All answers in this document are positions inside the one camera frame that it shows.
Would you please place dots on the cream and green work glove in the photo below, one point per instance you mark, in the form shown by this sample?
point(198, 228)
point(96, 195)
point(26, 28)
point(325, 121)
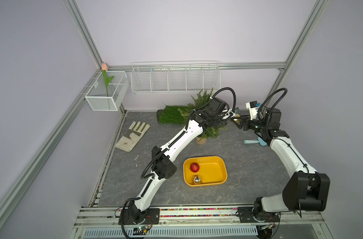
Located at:
point(132, 136)

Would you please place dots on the red ribbed ball ornament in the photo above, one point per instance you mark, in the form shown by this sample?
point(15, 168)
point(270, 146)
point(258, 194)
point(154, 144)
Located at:
point(194, 167)

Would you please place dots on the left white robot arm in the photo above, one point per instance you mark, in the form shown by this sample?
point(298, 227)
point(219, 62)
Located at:
point(215, 113)

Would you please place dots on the small green christmas tree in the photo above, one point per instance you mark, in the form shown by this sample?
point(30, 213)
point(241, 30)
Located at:
point(202, 98)

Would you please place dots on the small white mesh basket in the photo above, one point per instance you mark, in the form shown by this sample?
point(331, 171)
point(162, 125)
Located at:
point(96, 95)

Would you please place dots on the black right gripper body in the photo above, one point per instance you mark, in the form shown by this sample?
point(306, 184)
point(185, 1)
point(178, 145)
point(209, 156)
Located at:
point(256, 125)

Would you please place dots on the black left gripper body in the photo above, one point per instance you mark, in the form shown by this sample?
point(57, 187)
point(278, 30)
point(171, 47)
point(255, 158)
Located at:
point(218, 121)

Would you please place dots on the long white wire basket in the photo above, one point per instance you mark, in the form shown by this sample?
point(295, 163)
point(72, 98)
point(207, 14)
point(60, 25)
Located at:
point(166, 77)

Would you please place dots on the teal garden trowel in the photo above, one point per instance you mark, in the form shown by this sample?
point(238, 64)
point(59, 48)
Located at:
point(259, 141)

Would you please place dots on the gold ball ornament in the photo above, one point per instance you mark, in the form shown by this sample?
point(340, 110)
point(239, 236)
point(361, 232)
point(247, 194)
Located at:
point(236, 119)

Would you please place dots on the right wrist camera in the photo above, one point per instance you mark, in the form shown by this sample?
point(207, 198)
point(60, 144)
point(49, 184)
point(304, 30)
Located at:
point(253, 109)

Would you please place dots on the green artificial grass mat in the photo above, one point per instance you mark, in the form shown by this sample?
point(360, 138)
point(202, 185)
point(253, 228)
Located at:
point(173, 115)

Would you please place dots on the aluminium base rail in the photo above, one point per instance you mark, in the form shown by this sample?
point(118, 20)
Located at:
point(200, 222)

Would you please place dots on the silver ball ornament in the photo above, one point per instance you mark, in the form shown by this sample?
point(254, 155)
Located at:
point(196, 180)

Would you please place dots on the yellow plastic tray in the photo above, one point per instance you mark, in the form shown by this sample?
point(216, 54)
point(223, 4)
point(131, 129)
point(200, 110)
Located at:
point(212, 171)

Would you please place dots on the pink artificial tulip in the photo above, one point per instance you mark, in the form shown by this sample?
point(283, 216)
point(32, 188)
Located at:
point(107, 80)

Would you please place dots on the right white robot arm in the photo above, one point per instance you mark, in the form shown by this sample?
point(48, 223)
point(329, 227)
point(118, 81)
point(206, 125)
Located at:
point(307, 189)

